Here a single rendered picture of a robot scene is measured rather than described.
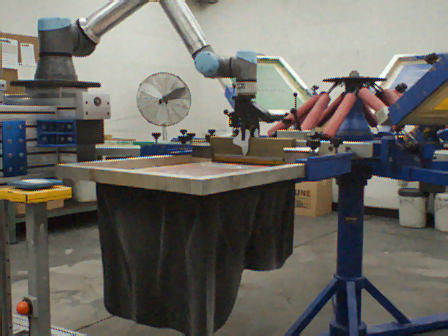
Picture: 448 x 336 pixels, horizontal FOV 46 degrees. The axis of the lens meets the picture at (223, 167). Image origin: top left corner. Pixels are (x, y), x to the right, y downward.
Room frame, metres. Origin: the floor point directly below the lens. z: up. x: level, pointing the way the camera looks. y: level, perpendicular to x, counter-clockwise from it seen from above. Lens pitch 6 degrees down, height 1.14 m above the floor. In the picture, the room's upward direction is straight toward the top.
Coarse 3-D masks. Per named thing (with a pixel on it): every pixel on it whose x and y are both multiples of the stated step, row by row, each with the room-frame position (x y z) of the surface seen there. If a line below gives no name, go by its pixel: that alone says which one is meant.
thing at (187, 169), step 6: (216, 162) 2.01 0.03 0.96; (156, 168) 1.78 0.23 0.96; (162, 168) 1.78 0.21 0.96; (168, 168) 1.79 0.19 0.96; (174, 168) 1.79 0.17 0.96; (180, 168) 1.79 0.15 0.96; (186, 168) 1.79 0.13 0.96; (192, 168) 1.79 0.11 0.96; (198, 168) 1.79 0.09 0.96; (204, 168) 1.79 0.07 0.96; (210, 168) 1.79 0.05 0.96; (216, 168) 1.78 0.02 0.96; (222, 168) 1.78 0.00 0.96; (228, 168) 1.78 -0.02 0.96; (180, 174) 1.60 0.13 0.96; (186, 174) 1.61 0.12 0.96
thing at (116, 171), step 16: (112, 160) 1.70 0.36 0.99; (128, 160) 1.74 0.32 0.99; (144, 160) 1.80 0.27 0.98; (160, 160) 1.86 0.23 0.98; (176, 160) 1.92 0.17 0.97; (192, 160) 1.99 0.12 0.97; (208, 160) 2.07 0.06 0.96; (64, 176) 1.53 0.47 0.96; (80, 176) 1.48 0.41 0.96; (96, 176) 1.44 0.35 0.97; (112, 176) 1.40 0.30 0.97; (128, 176) 1.36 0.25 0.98; (144, 176) 1.32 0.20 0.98; (160, 176) 1.28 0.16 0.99; (176, 176) 1.26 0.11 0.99; (192, 176) 1.26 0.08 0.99; (208, 176) 1.26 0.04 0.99; (224, 176) 1.27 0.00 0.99; (240, 176) 1.32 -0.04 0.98; (256, 176) 1.37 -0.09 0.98; (272, 176) 1.43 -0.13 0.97; (288, 176) 1.50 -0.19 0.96; (304, 176) 1.57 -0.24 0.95; (192, 192) 1.22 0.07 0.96; (208, 192) 1.22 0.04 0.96
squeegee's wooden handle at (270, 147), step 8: (216, 136) 1.94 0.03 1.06; (224, 136) 1.92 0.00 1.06; (232, 136) 1.92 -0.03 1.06; (216, 144) 1.93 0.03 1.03; (224, 144) 1.91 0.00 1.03; (232, 144) 1.89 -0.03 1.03; (248, 144) 1.84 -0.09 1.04; (256, 144) 1.82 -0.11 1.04; (264, 144) 1.80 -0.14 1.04; (272, 144) 1.78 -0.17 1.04; (280, 144) 1.76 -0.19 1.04; (288, 144) 1.74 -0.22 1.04; (216, 152) 1.93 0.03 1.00; (224, 152) 1.91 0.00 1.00; (232, 152) 1.89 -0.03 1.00; (240, 152) 1.86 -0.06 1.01; (248, 152) 1.84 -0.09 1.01; (256, 152) 1.82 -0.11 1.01; (264, 152) 1.80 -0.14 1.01; (272, 152) 1.78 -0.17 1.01; (280, 152) 1.76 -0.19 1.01
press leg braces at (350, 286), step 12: (324, 288) 2.48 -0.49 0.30; (336, 288) 2.47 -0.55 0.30; (348, 288) 2.41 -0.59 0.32; (372, 288) 2.54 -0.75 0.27; (324, 300) 2.44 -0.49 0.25; (348, 300) 2.37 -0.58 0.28; (384, 300) 2.57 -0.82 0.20; (312, 312) 2.42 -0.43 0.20; (348, 312) 2.33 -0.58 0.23; (396, 312) 2.60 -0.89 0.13; (300, 324) 2.39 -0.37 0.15; (348, 324) 2.30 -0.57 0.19; (396, 324) 2.62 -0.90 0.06; (408, 324) 2.62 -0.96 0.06
